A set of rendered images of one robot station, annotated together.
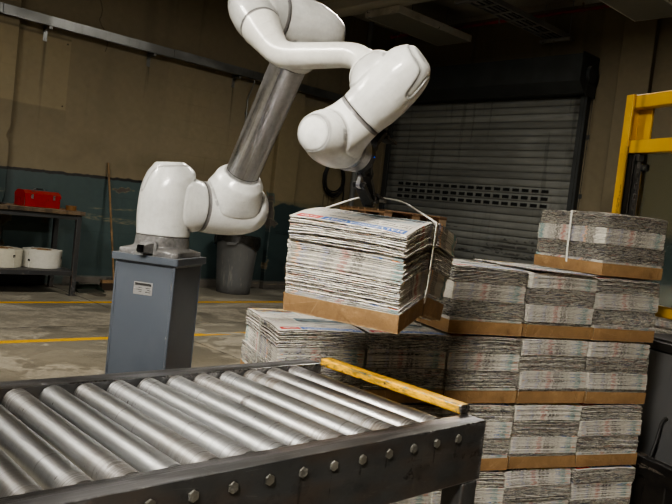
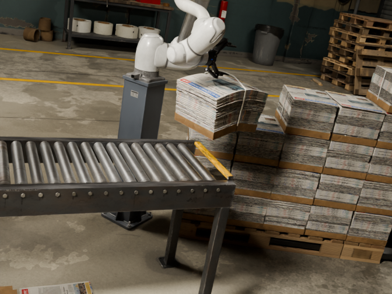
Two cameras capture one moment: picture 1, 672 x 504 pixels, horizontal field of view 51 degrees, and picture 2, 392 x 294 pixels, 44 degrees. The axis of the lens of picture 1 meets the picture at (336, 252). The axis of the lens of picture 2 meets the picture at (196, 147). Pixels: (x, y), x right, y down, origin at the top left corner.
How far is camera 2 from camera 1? 111 cm
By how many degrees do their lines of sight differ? 25
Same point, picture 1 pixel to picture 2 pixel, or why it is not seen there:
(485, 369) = (305, 153)
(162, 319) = (141, 109)
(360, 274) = (201, 111)
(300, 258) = (181, 99)
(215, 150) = not seen: outside the picture
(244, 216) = not seen: hidden behind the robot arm
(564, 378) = (354, 164)
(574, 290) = (368, 119)
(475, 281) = (304, 108)
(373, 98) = (196, 42)
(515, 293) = (328, 116)
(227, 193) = not seen: hidden behind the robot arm
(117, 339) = (123, 114)
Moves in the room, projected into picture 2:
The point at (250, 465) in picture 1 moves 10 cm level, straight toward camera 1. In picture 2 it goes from (113, 186) to (102, 196)
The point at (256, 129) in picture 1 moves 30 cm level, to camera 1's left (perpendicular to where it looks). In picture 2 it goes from (187, 24) to (140, 13)
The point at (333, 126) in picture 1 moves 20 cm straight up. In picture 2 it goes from (178, 53) to (185, 6)
